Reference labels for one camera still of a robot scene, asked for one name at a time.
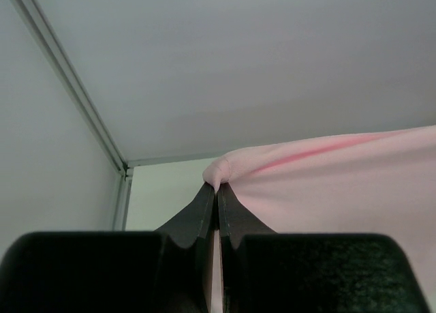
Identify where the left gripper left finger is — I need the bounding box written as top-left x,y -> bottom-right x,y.
1,185 -> 215,312

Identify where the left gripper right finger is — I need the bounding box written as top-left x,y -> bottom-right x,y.
217,185 -> 430,312

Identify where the left aluminium corner post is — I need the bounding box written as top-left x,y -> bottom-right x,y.
10,0 -> 133,231

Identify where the pink t-shirt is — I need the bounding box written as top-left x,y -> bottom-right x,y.
203,126 -> 435,312

